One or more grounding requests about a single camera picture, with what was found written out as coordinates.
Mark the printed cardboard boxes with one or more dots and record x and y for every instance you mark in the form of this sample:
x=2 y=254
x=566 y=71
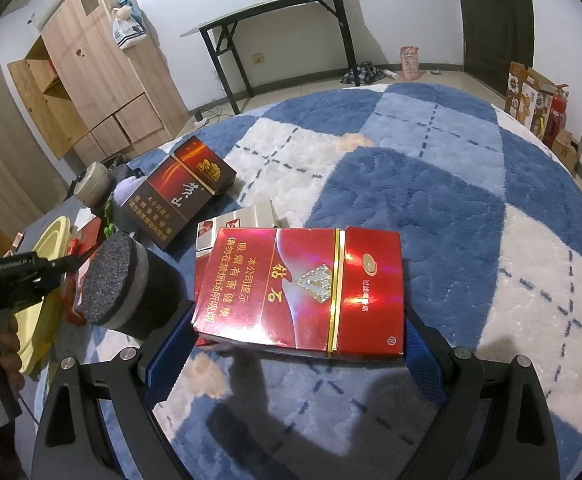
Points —
x=529 y=97

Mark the black folding desk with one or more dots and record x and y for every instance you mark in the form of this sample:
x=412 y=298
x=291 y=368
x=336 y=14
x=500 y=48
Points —
x=268 y=45

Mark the pink plastic bag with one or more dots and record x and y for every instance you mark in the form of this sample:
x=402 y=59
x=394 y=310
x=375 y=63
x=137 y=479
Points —
x=410 y=63

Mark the power strip with cable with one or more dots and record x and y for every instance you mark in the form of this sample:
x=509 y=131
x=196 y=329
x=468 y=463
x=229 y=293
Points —
x=204 y=118

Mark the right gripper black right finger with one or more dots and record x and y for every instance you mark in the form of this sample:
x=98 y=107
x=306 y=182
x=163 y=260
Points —
x=493 y=417

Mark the black glitter round box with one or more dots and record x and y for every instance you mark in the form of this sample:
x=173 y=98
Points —
x=129 y=289

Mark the green frog toy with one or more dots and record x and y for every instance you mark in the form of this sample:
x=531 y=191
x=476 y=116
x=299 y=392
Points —
x=110 y=225

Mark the cream round tin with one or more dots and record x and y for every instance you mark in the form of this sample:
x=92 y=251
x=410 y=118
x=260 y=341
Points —
x=94 y=186

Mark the wooden wardrobe cabinet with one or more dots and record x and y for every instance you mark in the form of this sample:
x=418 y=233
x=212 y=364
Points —
x=88 y=96

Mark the dark cloth pile on floor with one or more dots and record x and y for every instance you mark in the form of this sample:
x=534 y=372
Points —
x=364 y=74

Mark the dark brown cigarette carton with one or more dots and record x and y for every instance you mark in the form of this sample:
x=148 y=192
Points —
x=174 y=192

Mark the small red cigarette pack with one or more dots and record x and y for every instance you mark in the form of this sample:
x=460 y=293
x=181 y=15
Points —
x=83 y=244

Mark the red fire extinguisher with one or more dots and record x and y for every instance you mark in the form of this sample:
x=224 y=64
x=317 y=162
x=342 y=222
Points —
x=557 y=115

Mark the dark brown door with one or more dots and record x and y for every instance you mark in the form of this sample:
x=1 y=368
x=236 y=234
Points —
x=495 y=34

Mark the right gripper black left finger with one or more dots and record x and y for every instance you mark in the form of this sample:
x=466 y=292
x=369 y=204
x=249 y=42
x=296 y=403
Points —
x=72 y=440

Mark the red diamond cigarette carton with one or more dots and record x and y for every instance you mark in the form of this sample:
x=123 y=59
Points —
x=328 y=293

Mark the plastic bag on wardrobe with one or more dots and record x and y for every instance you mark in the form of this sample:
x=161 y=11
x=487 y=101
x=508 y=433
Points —
x=127 y=27

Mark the blue white argyle rug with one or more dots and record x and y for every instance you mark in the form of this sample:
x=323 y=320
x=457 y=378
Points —
x=491 y=230

